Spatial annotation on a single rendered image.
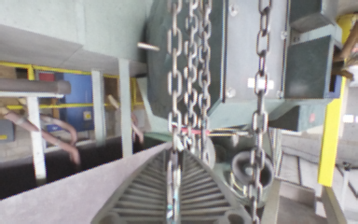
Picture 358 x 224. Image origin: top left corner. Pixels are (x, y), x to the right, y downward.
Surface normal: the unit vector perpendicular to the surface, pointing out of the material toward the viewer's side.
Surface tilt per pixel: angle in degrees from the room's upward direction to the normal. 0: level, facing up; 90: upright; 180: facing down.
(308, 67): 90
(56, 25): 90
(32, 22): 90
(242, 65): 90
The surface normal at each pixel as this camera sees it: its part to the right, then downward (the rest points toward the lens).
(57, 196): 0.76, 0.07
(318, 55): -0.87, 0.05
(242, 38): 0.50, 0.09
